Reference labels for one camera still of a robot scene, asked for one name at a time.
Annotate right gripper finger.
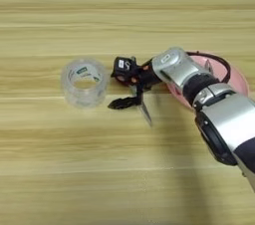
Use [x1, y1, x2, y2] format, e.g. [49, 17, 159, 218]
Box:
[111, 73, 137, 88]
[107, 96, 143, 111]

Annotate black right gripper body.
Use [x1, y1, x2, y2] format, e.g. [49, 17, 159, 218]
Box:
[130, 58, 163, 106]

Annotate red handled scissors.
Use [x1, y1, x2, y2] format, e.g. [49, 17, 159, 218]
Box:
[130, 84, 154, 127]

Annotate pink oval plate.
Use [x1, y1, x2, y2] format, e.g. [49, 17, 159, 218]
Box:
[165, 50, 250, 112]

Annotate black box with white label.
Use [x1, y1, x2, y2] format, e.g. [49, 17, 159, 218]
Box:
[113, 56, 139, 79]

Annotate clear packing tape roll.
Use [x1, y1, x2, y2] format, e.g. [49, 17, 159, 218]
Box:
[60, 58, 110, 110]

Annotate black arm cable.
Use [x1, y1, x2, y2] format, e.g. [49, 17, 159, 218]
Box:
[185, 51, 232, 85]

